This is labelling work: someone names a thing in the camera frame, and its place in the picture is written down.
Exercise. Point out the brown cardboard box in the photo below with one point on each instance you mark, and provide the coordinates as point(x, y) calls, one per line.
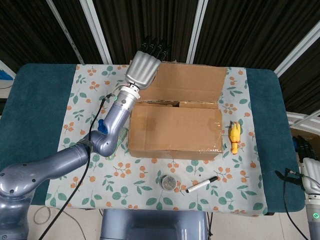
point(175, 130)

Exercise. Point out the white metal rack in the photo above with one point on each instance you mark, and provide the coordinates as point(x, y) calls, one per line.
point(297, 115)

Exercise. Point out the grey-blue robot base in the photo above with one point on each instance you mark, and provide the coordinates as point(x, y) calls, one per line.
point(155, 225)

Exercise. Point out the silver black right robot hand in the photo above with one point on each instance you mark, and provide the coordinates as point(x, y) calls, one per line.
point(311, 175)

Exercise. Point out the wide white frame post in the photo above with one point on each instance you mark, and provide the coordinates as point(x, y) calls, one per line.
point(96, 30)

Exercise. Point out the slanted white frame beam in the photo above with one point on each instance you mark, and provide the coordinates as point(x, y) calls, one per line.
point(295, 54)

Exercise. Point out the teal table cover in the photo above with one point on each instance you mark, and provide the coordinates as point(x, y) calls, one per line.
point(37, 100)

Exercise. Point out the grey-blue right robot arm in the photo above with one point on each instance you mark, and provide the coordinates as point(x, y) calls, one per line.
point(313, 222)

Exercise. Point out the yellow rubber chicken toy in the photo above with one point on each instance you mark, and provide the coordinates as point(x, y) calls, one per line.
point(235, 137)

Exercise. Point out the floral print tablecloth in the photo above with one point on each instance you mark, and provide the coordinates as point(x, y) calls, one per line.
point(87, 82)

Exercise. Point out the white and blue object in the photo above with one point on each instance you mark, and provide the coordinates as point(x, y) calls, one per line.
point(5, 73)

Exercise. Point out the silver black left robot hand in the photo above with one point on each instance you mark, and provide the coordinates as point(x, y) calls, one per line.
point(142, 70)

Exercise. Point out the blue toy building block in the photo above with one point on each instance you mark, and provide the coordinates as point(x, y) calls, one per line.
point(101, 127)

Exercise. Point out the thin white frame post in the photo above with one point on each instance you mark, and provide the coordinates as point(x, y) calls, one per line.
point(64, 30)

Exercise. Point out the clear round jar of pins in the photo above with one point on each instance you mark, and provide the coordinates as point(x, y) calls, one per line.
point(169, 183)

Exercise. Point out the white marker with black cap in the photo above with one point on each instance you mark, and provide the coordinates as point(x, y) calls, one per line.
point(200, 185)

